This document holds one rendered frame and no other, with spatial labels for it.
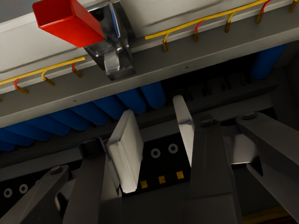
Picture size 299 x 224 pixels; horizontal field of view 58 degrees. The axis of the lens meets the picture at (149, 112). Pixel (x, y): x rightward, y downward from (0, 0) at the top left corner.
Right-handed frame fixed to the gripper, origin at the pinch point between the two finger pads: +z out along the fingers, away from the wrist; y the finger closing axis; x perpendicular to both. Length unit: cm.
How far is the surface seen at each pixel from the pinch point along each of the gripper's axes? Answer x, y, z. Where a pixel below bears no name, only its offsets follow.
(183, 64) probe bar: 3.7, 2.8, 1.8
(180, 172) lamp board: -8.2, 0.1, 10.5
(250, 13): 5.5, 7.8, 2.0
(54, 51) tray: 6.9, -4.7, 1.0
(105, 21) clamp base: 7.5, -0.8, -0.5
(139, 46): 5.6, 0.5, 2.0
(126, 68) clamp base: 4.6, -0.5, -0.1
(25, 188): -5.9, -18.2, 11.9
